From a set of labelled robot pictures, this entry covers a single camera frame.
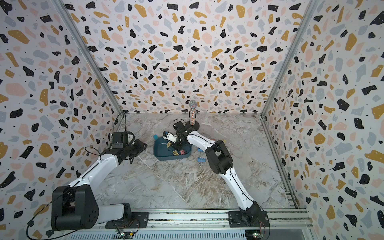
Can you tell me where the teal plastic storage box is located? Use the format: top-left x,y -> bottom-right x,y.
153,136 -> 192,161

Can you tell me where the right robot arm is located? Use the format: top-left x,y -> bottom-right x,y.
163,121 -> 263,226

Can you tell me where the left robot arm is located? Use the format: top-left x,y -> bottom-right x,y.
51,140 -> 147,231

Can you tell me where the microphone on black stand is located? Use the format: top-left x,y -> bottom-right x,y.
186,100 -> 200,131

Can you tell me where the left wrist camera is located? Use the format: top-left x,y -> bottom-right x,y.
111,131 -> 129,149

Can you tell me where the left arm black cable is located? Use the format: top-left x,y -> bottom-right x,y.
26,112 -> 136,240

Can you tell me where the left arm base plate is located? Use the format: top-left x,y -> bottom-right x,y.
105,212 -> 149,229

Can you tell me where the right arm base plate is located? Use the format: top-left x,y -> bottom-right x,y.
228,211 -> 270,228

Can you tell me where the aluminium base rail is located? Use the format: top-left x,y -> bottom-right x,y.
58,208 -> 316,240

